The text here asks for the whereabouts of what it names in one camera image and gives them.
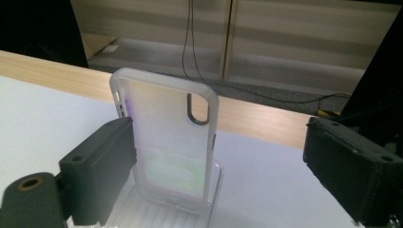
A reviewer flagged pink and blue phone case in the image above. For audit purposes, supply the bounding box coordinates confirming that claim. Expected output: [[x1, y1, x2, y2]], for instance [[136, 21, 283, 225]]
[[108, 66, 221, 215]]

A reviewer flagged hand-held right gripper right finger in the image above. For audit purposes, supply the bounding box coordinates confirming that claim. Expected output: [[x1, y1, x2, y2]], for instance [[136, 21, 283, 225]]
[[302, 116, 403, 228]]

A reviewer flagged wooden table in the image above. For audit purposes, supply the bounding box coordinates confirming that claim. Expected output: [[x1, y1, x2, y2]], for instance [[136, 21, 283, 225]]
[[0, 49, 314, 151]]

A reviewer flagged small white floor plate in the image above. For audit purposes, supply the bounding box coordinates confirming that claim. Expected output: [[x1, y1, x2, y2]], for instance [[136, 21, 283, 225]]
[[100, 44, 120, 54]]

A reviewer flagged clear plastic tray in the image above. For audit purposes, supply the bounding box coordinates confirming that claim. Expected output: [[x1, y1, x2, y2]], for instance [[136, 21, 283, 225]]
[[94, 159, 224, 228]]

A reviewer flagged thin black cable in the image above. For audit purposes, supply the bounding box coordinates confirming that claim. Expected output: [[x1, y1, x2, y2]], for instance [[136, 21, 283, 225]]
[[182, 0, 203, 82]]

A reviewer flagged long black cable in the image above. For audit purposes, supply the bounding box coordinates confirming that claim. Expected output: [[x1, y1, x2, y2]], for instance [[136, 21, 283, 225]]
[[188, 0, 353, 105]]

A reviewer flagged white board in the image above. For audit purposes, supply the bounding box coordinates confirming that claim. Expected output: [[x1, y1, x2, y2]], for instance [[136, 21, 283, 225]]
[[0, 75, 363, 228]]

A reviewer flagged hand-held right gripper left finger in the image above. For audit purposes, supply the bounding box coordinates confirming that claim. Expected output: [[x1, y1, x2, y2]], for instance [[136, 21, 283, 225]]
[[58, 116, 138, 227]]

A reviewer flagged black curtain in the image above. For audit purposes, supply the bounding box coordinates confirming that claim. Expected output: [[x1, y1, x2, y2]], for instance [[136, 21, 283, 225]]
[[0, 0, 90, 69], [339, 5, 403, 156]]

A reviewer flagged yellow floor tape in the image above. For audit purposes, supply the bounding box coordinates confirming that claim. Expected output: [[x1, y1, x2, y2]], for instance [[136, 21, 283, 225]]
[[316, 108, 342, 118]]

